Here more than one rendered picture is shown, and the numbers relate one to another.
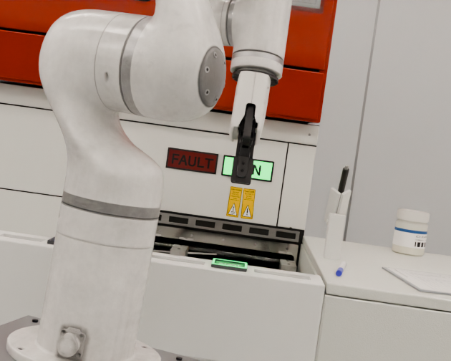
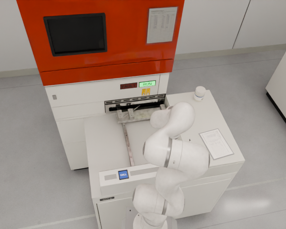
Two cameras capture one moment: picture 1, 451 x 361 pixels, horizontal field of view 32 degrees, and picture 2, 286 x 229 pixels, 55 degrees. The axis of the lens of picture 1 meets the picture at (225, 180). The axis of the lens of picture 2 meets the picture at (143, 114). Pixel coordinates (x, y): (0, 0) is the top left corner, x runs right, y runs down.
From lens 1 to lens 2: 1.42 m
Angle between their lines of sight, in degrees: 50
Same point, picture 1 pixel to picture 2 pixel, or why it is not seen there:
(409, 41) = not seen: outside the picture
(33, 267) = (118, 186)
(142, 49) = (167, 213)
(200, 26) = (182, 205)
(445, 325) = (219, 167)
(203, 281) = not seen: hidden behind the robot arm
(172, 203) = (124, 97)
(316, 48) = (170, 52)
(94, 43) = (153, 210)
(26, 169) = (72, 99)
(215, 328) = not seen: hidden behind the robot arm
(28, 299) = (118, 190)
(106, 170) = (158, 222)
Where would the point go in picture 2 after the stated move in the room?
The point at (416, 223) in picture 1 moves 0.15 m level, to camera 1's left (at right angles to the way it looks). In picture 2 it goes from (202, 94) to (182, 97)
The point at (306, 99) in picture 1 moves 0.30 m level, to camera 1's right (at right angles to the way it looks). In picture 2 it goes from (167, 67) to (210, 62)
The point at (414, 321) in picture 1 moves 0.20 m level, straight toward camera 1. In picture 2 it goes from (212, 169) to (218, 200)
